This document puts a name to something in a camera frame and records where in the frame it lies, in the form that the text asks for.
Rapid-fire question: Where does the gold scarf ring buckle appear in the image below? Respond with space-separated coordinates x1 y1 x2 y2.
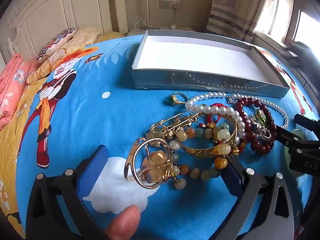
123 137 175 189

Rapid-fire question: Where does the green gem silver ring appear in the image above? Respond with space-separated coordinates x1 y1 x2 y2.
251 109 274 139

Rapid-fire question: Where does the window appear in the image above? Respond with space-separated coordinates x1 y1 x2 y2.
255 0 320 48

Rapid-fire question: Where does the thin white pearl necklace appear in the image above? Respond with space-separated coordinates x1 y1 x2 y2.
190 92 289 130

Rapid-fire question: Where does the silver cardboard box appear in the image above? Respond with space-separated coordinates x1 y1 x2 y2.
132 29 290 98

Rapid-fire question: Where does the multicolour stone bead bracelet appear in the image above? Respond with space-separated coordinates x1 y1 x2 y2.
166 122 232 190

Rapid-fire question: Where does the red string bracelet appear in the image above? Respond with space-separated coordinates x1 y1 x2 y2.
199 103 234 130

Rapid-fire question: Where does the person's left hand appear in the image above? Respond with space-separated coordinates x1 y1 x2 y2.
104 204 141 240

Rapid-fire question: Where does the gold pin brooch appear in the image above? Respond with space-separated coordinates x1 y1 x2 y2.
150 110 204 140

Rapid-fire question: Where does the yellow bed sheet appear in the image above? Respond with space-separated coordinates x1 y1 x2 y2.
96 31 125 43

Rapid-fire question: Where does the dark red bead bracelet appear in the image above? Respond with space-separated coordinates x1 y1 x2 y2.
234 97 278 155

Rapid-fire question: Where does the pale yellow pillow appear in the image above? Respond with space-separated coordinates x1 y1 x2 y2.
26 27 103 84

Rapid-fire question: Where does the large white pearl bracelet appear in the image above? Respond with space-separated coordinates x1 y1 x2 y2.
185 102 248 143

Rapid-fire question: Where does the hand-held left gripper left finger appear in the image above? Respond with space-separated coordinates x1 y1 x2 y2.
26 144 110 240

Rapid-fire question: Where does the white wooden headboard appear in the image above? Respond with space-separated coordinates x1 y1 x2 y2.
7 0 128 58

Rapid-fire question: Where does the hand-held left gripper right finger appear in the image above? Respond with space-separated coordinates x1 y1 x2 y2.
222 155 304 240

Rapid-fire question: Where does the printed curtain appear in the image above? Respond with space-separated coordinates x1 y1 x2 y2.
206 0 280 43

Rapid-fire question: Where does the blue printed bed sheet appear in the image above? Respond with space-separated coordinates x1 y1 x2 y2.
0 34 320 240

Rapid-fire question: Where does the wall socket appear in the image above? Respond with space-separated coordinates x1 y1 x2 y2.
159 0 182 10

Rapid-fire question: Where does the dark object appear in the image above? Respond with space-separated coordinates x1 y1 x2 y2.
285 40 320 85

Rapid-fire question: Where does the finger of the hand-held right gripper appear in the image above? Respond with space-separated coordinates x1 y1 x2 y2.
294 114 320 132
274 126 320 153

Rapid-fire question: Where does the pink floral quilt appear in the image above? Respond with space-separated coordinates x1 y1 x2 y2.
0 53 38 130

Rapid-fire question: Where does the white lamp pole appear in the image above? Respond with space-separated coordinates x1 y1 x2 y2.
145 0 151 28

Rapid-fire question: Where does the gold bangle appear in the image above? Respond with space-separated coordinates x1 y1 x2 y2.
179 114 240 158

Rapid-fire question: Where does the round patterned pillow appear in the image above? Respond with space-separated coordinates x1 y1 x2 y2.
36 27 77 63

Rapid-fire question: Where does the gold ring with green stone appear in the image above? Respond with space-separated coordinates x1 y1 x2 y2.
165 92 188 107

